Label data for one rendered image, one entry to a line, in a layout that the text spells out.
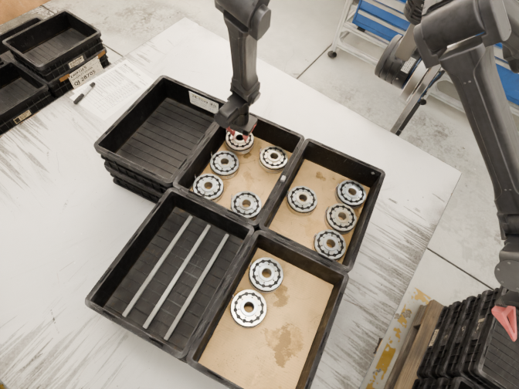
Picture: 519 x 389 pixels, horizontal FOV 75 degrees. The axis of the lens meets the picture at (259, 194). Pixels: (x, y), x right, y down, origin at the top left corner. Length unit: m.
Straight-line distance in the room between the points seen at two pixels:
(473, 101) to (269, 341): 0.76
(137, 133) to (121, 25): 2.07
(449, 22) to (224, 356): 0.89
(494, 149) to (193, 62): 1.44
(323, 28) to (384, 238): 2.43
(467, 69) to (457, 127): 2.44
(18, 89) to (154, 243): 1.50
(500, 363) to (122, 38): 3.14
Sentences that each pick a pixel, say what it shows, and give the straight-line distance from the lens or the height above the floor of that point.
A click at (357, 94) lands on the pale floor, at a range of 2.89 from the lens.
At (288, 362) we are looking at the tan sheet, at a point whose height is 0.83.
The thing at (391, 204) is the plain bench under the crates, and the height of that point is 0.70.
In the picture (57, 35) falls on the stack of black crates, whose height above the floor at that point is 0.49.
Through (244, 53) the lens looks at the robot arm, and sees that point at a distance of 0.81.
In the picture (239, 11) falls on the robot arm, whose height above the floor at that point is 1.48.
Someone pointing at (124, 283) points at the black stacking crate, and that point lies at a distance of 1.09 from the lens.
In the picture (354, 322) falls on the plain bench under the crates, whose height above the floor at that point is 0.70.
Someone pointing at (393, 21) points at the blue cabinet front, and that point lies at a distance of 2.87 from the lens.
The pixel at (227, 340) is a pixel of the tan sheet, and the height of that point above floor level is 0.83.
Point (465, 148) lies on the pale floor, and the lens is 2.94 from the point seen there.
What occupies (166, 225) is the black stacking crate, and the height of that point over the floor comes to 0.83.
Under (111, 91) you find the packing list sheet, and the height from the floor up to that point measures 0.70.
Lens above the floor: 1.85
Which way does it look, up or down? 60 degrees down
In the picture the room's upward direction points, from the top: 11 degrees clockwise
